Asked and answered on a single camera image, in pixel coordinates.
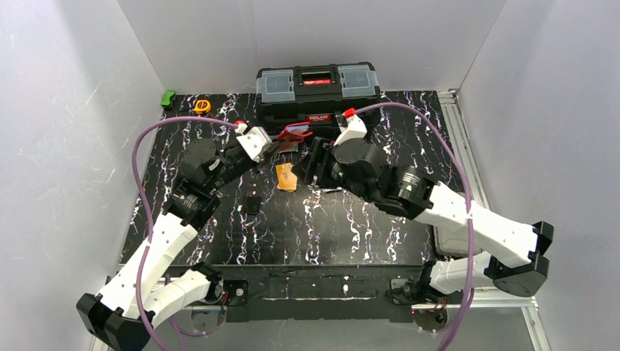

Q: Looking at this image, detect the red leather card holder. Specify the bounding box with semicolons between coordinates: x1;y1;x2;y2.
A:
276;122;313;143

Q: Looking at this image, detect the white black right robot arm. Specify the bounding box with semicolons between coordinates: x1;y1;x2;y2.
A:
292;138;554;301

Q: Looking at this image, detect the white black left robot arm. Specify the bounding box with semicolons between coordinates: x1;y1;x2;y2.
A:
76;136;283;350

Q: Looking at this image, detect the black VIP card stack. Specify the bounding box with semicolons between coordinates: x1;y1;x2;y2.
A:
242;191;262;216

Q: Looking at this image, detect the orange tape measure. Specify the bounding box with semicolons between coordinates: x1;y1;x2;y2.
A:
193;99;211;115

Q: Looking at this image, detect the black plastic toolbox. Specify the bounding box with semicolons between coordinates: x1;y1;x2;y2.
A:
255;61;382;140

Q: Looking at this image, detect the green small object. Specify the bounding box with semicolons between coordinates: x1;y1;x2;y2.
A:
160;91;176;109

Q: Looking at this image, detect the grey plastic case lid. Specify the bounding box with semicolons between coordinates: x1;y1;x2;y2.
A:
434;227;469;258

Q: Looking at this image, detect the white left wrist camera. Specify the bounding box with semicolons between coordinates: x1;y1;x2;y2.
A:
235;121;272;161

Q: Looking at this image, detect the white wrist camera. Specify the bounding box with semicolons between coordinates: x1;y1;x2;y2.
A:
235;121;272;161
333;108;368;146

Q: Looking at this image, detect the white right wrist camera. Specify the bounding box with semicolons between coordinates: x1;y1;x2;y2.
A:
333;108;368;146

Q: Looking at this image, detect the black base rail with bracket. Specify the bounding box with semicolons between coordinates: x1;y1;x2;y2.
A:
218;265;422;322

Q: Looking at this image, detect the aluminium frame rail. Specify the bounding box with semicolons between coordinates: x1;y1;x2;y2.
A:
438;89;550;350

